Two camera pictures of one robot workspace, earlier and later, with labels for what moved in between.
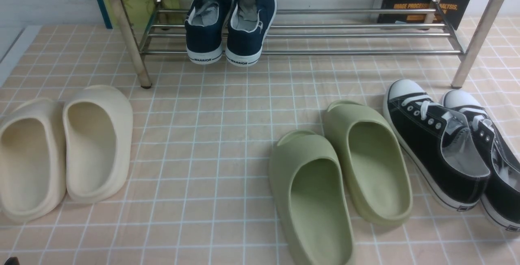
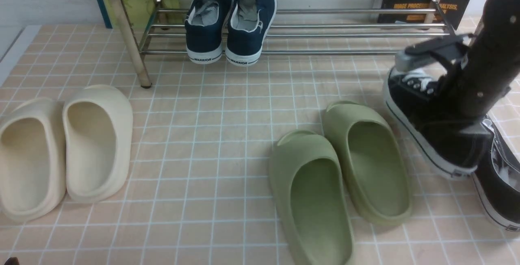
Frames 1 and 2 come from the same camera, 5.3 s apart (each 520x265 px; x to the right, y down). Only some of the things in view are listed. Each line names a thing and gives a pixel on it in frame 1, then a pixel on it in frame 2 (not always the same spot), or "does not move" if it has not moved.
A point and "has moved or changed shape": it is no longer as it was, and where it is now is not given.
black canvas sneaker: (438, 142) has moved or changed shape
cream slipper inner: (99, 124) does not move
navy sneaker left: (208, 11) does not move
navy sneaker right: (252, 9) does not move
